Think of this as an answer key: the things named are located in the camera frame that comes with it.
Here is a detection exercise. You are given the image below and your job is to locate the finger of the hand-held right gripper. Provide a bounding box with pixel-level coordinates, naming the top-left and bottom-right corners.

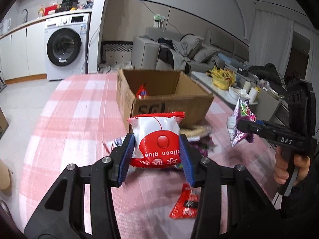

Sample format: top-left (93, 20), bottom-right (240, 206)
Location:
top-left (255, 120), bottom-right (290, 131)
top-left (236, 119), bottom-right (272, 143)

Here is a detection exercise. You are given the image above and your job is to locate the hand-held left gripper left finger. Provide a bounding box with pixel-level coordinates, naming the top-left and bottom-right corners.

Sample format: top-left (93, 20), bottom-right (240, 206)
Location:
top-left (24, 133), bottom-right (136, 239)

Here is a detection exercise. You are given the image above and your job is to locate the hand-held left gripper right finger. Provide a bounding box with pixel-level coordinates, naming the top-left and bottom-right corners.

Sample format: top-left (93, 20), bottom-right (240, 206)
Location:
top-left (179, 134), bottom-right (297, 239)

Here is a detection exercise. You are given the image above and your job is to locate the purple silver snack packet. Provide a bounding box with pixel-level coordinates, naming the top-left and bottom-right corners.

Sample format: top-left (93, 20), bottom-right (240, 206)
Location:
top-left (226, 97), bottom-right (257, 148)

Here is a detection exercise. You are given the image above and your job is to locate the white red snack packet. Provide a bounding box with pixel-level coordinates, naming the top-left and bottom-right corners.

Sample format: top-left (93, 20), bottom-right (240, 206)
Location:
top-left (127, 112), bottom-right (185, 170)

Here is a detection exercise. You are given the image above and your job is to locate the brown cardboard box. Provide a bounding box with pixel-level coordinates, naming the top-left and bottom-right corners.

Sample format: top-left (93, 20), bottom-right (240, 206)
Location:
top-left (116, 68), bottom-right (215, 133)

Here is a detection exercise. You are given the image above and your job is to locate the person's right forearm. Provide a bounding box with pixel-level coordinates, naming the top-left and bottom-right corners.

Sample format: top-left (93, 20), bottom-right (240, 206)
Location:
top-left (279, 177), bottom-right (319, 221)

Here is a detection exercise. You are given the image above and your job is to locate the person's right hand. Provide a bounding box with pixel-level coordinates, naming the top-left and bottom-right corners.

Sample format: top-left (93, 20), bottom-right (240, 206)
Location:
top-left (274, 151), bottom-right (311, 188)

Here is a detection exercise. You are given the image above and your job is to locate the white purple snack packet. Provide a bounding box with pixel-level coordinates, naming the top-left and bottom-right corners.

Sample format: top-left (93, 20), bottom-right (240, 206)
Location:
top-left (103, 137), bottom-right (124, 153)

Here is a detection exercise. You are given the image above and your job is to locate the white grey coffee table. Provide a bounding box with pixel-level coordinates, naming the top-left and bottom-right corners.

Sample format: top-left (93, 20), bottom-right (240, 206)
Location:
top-left (192, 71), bottom-right (283, 121)

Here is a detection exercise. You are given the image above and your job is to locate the dark purple snack packet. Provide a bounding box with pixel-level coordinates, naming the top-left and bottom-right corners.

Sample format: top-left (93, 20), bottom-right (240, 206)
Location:
top-left (191, 137), bottom-right (217, 155)

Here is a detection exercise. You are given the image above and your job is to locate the beige snack packet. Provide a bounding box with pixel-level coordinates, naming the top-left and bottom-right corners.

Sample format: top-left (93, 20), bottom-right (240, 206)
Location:
top-left (181, 126), bottom-right (212, 137)

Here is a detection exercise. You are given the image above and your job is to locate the white bowl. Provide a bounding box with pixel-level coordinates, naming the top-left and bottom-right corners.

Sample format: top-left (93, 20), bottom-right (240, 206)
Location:
top-left (228, 86), bottom-right (250, 100)

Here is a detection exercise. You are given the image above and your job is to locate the red black snack packet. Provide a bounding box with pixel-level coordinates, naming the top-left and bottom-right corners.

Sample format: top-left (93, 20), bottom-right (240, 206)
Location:
top-left (169, 184), bottom-right (201, 219)

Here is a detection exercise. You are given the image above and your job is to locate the black bag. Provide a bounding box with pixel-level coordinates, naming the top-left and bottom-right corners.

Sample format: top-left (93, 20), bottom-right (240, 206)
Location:
top-left (249, 63), bottom-right (282, 85)

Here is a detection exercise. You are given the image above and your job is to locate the yellow plastic bag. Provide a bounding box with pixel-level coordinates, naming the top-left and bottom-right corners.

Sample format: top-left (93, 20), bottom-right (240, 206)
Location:
top-left (208, 66), bottom-right (237, 90)

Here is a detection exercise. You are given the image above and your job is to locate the pink checked tablecloth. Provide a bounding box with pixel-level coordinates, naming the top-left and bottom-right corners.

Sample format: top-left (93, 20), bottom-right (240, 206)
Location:
top-left (19, 73), bottom-right (280, 239)

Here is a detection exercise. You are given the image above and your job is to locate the red blue snack packet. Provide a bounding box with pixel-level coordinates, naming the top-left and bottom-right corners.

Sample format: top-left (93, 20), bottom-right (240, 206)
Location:
top-left (136, 84), bottom-right (149, 100)

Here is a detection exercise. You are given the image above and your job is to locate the blue cushion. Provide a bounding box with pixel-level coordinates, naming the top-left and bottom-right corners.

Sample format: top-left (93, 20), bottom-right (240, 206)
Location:
top-left (217, 53), bottom-right (240, 65)

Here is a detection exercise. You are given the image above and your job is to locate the white curtain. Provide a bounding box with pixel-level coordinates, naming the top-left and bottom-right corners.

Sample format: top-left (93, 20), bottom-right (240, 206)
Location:
top-left (249, 9), bottom-right (294, 68)

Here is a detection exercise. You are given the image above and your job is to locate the grey sofa pillow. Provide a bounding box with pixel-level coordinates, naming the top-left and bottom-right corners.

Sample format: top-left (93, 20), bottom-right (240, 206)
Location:
top-left (192, 43), bottom-right (220, 64)
top-left (180, 34), bottom-right (204, 55)

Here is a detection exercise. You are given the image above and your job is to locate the crumpled white cloth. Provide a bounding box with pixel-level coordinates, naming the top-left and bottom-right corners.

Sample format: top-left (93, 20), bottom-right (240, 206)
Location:
top-left (98, 61), bottom-right (131, 74)

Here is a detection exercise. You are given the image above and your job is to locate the grey jacket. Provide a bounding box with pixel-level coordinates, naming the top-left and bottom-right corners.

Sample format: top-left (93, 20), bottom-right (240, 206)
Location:
top-left (169, 41), bottom-right (192, 72)

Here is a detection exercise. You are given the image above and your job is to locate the grey sofa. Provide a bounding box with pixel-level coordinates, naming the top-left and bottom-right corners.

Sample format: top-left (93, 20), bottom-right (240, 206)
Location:
top-left (131, 27), bottom-right (250, 74)

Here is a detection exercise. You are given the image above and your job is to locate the black garment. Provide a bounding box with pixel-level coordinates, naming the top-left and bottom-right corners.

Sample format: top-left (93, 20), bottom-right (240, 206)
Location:
top-left (157, 37), bottom-right (175, 63)

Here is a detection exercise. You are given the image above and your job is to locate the black white patterned panel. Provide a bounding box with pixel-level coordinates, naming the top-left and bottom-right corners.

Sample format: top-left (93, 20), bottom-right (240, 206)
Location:
top-left (102, 41), bottom-right (134, 64)

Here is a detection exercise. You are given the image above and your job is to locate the tan rounded object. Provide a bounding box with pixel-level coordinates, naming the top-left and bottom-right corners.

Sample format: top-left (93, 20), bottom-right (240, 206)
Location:
top-left (0, 158), bottom-right (13, 197)

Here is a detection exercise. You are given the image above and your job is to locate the small cardboard floor box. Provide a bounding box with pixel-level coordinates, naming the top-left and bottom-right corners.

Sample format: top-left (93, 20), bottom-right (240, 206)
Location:
top-left (0, 107), bottom-right (9, 140)

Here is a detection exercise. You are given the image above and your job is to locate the white washing machine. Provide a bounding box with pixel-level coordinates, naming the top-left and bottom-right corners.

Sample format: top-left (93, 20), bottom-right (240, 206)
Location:
top-left (44, 12), bottom-right (91, 81)

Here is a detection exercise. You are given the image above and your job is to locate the white kitchen counter cabinet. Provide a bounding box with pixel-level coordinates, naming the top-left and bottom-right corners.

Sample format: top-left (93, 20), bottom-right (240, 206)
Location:
top-left (0, 21), bottom-right (48, 84)

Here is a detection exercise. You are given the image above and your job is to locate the red storage box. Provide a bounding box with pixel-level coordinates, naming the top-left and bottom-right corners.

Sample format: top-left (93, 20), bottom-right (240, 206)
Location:
top-left (44, 5), bottom-right (59, 17)

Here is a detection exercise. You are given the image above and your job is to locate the white electric kettle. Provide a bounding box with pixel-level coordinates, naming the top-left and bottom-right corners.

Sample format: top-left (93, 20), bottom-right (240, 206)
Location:
top-left (1, 19), bottom-right (12, 34)

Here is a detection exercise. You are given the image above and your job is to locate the hanging power cable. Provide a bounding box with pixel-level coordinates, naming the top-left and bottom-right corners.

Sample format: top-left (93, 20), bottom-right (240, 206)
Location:
top-left (86, 28), bottom-right (100, 74)

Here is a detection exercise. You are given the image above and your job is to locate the wall power socket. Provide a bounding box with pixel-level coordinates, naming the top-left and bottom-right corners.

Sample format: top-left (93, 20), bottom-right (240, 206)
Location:
top-left (153, 14), bottom-right (165, 28)

